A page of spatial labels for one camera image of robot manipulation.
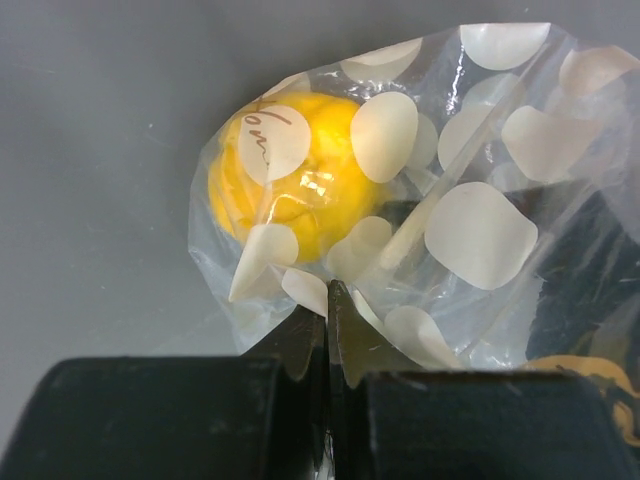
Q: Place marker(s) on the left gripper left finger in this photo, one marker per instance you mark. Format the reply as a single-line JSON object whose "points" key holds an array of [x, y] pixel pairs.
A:
{"points": [[254, 416]]}

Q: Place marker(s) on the polka dot zip bag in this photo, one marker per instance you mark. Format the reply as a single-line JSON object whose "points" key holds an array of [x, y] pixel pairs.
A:
{"points": [[509, 234]]}

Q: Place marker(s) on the fake yellow pear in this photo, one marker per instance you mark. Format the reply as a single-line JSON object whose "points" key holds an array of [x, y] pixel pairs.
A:
{"points": [[320, 202]]}

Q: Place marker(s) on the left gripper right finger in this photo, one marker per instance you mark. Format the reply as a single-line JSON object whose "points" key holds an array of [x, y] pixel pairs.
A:
{"points": [[391, 419]]}

